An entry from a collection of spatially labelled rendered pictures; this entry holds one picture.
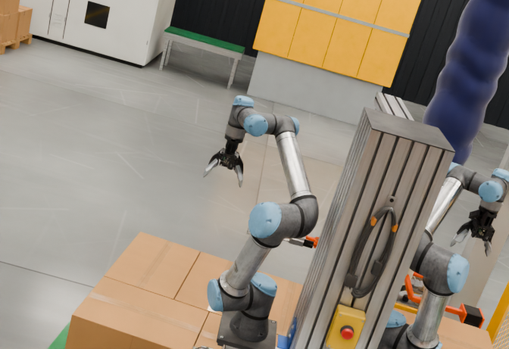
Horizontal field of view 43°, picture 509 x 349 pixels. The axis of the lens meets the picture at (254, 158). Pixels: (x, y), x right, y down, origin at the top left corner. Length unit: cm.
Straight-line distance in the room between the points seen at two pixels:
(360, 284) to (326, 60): 816
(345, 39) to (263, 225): 809
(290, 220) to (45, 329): 229
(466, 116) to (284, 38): 743
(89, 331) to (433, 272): 176
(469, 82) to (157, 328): 184
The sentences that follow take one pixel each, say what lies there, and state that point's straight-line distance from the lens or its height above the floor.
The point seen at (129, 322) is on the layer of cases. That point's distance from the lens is 332.
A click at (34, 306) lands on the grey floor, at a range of 427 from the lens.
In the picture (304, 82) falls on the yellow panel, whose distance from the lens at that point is 1019.
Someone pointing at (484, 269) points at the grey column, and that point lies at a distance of 418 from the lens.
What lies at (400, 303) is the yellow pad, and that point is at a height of 111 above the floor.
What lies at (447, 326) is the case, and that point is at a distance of 336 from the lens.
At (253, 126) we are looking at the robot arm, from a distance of 227.
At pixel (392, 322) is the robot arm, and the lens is 252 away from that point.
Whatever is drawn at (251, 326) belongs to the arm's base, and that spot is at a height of 109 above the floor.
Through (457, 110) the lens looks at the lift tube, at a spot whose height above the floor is 200.
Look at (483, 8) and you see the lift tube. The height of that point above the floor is 240.
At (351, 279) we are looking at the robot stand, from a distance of 200.
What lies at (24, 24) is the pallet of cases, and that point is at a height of 32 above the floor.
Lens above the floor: 246
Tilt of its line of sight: 19 degrees down
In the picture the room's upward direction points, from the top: 16 degrees clockwise
